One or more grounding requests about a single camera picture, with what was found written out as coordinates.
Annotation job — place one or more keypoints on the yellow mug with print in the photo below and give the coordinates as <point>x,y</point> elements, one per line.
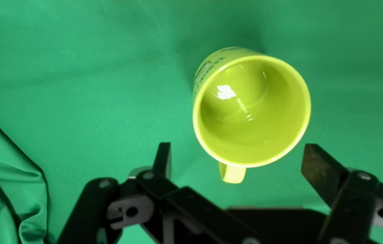
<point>254,144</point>

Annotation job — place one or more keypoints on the green cloth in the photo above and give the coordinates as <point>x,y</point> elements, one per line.
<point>74,90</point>

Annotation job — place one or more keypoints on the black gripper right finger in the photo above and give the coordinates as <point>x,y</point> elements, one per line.
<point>354,204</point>

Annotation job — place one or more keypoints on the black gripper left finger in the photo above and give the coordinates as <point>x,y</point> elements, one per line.
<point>173,212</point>

